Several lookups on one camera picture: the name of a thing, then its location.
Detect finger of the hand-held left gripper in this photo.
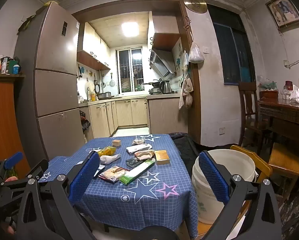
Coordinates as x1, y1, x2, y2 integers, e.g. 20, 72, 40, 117
0, 152, 23, 180
1, 159, 49, 189

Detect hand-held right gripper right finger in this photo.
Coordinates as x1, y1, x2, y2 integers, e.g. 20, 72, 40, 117
198, 151, 283, 240

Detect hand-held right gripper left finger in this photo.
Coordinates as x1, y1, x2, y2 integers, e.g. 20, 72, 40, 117
16, 151, 100, 240

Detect white plastic bucket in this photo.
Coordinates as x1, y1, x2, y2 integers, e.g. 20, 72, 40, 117
192, 149, 259, 224

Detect orange white snack packet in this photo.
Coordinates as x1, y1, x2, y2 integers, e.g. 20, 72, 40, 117
98, 165, 130, 183

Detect white tissue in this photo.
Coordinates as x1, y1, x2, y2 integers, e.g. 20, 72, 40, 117
99, 153, 121, 166

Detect yellow plastic wrapper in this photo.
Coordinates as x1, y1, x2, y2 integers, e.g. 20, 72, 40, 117
97, 146, 117, 158

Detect black packet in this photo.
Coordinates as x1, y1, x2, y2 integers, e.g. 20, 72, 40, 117
125, 158, 146, 168

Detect green white long package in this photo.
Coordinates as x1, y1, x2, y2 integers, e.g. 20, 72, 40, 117
118, 159, 156, 186

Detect yellow cardboard box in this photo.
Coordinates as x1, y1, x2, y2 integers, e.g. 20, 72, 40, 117
155, 150, 171, 166

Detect brown paper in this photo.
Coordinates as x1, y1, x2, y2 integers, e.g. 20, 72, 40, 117
134, 149, 156, 161

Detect black cloth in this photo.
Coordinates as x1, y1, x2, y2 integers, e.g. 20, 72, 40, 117
168, 132, 202, 178

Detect wooden side cabinet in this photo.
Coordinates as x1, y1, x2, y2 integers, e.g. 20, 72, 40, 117
0, 75, 32, 178

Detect yellow wooden chair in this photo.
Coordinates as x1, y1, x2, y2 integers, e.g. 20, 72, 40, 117
198, 144, 273, 240

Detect black bags on floor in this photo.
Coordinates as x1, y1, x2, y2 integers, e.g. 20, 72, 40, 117
79, 110, 91, 135

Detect blue star tablecloth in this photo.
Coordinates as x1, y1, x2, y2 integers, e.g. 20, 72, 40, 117
38, 134, 199, 238

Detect dark wooden chair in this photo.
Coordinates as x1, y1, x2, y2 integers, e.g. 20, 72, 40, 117
238, 81, 272, 153

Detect light wooden stool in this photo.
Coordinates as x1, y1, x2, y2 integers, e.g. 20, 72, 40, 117
268, 142, 299, 202

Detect beige kitchen base cabinets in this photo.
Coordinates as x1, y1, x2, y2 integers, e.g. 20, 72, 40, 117
89, 98, 149, 138

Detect beige counter end cabinet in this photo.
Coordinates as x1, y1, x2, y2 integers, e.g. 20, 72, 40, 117
147, 94, 182, 135

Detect clear bag of waste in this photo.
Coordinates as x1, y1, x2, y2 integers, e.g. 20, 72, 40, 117
281, 187, 299, 233

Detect hanging cloth bags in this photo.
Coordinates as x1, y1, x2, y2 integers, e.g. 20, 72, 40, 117
178, 74, 194, 110

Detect dark wooden table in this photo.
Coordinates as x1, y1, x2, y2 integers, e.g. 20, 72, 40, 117
257, 97, 299, 167

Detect red box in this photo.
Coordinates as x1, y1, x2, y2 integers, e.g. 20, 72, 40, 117
259, 89, 279, 100

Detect steel kettle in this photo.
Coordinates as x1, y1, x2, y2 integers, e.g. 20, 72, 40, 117
160, 80, 172, 94

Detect green plastic wrap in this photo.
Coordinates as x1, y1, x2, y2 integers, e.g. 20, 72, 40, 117
258, 79, 277, 90

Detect black wok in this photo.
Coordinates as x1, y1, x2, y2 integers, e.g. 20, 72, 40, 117
142, 79, 162, 88

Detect silver refrigerator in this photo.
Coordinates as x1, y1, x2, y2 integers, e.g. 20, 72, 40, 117
13, 2, 88, 161

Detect kitchen window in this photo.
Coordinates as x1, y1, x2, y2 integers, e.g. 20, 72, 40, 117
116, 47, 143, 93

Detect red-capped jar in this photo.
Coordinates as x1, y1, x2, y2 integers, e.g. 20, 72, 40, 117
284, 80, 293, 96

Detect dark blue-framed window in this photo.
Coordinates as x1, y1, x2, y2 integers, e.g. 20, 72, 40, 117
207, 4, 256, 86

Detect hanging clear plastic bag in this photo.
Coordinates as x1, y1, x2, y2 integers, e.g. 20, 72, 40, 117
188, 41, 205, 64

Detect steel range hood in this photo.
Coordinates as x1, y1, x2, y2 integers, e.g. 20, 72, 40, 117
149, 49, 176, 78

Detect ceiling light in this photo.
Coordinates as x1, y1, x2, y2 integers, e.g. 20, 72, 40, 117
120, 21, 140, 37

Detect wooden cabinet above hood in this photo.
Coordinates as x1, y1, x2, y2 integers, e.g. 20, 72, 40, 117
147, 12, 181, 53

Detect framed picture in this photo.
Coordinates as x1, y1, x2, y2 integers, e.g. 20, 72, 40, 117
265, 0, 299, 32

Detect wall kitchen cabinets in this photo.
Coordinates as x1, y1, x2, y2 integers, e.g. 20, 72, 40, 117
77, 22, 111, 71

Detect white wall cable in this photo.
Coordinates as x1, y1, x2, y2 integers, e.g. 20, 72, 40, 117
283, 34, 299, 68

